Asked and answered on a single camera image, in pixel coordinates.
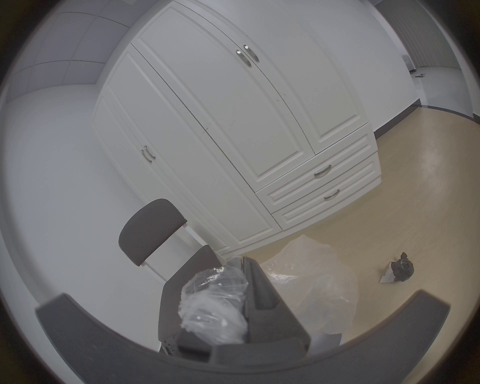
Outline white chair grey cushions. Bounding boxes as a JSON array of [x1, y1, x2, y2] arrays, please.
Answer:
[[118, 198, 227, 331]]

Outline crumpled black plastic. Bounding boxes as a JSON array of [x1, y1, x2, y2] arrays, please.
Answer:
[[390, 252, 415, 283]]

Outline clear plastic bag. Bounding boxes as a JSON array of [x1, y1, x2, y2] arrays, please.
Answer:
[[178, 234, 359, 346]]

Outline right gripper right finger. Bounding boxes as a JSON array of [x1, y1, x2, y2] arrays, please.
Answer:
[[211, 256, 312, 366]]

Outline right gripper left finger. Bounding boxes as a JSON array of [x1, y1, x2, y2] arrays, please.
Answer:
[[159, 257, 247, 362]]

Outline white wardrobe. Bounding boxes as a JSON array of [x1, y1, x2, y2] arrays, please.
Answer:
[[92, 0, 382, 260]]

